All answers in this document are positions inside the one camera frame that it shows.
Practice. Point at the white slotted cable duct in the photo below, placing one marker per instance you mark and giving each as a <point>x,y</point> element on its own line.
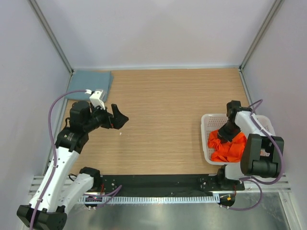
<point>120,200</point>

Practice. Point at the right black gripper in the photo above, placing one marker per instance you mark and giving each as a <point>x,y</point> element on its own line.
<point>222,134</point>

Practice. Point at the aluminium rail frame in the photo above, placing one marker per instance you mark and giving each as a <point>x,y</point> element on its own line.
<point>281,186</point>

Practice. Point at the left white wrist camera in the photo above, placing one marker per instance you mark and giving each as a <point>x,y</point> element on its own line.
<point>96,99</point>

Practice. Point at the orange t shirt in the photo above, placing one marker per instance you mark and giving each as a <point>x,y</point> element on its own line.
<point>227,152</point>

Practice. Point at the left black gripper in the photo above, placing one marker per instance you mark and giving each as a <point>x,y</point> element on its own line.
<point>116,121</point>

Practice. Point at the folded blue-grey t shirt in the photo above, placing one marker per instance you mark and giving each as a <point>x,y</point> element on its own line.
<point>91,80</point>

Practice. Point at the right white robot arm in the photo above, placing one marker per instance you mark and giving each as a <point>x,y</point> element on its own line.
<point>262,158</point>

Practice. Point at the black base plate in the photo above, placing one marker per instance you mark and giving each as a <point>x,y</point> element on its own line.
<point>172,185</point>

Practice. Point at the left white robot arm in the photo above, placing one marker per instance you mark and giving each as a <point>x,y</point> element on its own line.
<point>51,204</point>

